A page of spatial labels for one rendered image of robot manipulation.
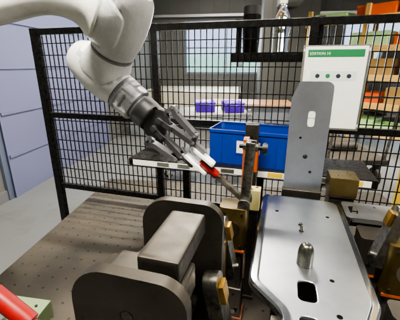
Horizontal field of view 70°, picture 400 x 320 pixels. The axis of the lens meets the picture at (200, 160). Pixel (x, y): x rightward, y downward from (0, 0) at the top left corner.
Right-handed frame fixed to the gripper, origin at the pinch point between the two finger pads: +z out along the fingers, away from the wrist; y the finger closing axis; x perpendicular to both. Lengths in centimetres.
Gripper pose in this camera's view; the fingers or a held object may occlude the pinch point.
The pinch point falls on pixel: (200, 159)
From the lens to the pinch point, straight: 71.5
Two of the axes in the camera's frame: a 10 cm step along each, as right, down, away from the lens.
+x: 2.7, -3.0, 9.1
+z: 7.5, 6.6, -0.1
